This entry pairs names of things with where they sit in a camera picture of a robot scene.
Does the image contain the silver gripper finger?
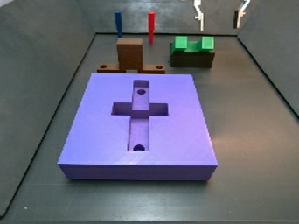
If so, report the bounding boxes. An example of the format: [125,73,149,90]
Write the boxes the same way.
[233,0,251,29]
[192,0,204,31]

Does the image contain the green U-shaped block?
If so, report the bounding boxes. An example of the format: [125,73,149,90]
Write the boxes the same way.
[170,36,214,55]

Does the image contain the black angled fixture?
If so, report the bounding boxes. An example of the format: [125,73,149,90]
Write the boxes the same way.
[169,51,214,68]

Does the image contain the purple board with cross slot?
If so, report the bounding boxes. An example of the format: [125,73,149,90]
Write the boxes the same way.
[58,73,217,180]

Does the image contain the red peg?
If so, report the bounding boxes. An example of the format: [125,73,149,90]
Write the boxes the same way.
[146,11,154,44]

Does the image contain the brown T-shaped block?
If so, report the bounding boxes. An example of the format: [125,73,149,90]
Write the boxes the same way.
[97,38,164,74]

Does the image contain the blue peg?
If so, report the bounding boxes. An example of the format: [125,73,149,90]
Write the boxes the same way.
[114,10,122,39]

